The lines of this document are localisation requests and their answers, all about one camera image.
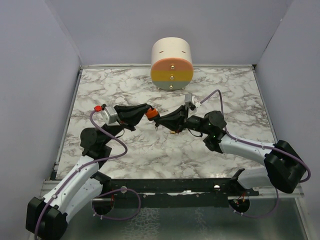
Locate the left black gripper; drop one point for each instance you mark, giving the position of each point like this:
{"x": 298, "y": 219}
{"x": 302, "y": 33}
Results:
{"x": 129, "y": 115}

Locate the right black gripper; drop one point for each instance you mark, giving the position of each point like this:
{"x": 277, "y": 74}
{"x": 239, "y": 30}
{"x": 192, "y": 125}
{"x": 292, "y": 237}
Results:
{"x": 176, "y": 121}

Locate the orange black padlock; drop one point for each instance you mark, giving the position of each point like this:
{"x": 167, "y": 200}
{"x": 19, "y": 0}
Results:
{"x": 152, "y": 114}

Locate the black-headed key pair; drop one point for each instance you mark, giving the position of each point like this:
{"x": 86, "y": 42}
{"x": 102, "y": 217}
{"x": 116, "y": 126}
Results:
{"x": 156, "y": 126}

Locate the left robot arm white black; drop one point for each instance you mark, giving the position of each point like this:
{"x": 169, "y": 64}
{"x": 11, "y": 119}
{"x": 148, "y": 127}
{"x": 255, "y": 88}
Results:
{"x": 48, "y": 217}

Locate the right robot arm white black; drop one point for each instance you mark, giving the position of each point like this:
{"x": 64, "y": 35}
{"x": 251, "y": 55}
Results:
{"x": 281, "y": 166}

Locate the round three-drawer storage box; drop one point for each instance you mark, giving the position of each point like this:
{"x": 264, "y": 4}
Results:
{"x": 171, "y": 64}

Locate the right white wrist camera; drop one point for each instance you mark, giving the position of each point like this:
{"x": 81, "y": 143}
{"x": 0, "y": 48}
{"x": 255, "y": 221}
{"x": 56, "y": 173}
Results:
{"x": 191, "y": 102}

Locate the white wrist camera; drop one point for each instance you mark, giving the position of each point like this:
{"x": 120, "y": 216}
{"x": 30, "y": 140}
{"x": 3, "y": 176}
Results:
{"x": 108, "y": 113}
{"x": 191, "y": 102}

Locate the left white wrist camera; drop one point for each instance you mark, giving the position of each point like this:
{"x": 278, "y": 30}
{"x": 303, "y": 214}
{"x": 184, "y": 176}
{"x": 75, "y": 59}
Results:
{"x": 108, "y": 113}

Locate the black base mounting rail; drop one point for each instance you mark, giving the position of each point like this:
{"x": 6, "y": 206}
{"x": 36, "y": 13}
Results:
{"x": 170, "y": 193}

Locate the aluminium extrusion rail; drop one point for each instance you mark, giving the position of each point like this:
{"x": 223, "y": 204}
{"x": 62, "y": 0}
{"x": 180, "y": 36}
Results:
{"x": 77, "y": 189}

